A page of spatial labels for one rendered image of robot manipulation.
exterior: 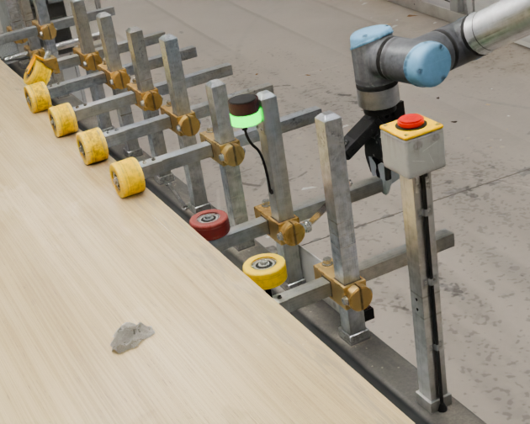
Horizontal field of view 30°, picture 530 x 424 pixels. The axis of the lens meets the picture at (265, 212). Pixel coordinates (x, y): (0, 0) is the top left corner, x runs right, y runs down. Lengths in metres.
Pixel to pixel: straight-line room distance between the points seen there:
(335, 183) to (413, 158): 0.31
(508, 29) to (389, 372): 0.69
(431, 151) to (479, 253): 2.14
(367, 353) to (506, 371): 1.17
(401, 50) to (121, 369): 0.85
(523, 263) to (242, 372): 2.12
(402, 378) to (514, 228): 2.01
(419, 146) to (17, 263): 0.91
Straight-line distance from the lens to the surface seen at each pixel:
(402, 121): 1.50
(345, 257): 1.84
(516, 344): 3.14
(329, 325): 2.00
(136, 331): 1.68
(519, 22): 1.96
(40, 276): 1.97
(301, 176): 4.37
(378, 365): 1.87
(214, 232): 2.00
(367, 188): 2.18
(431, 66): 1.99
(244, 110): 1.91
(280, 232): 2.04
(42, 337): 1.76
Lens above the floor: 1.78
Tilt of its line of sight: 26 degrees down
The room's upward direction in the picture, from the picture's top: 9 degrees counter-clockwise
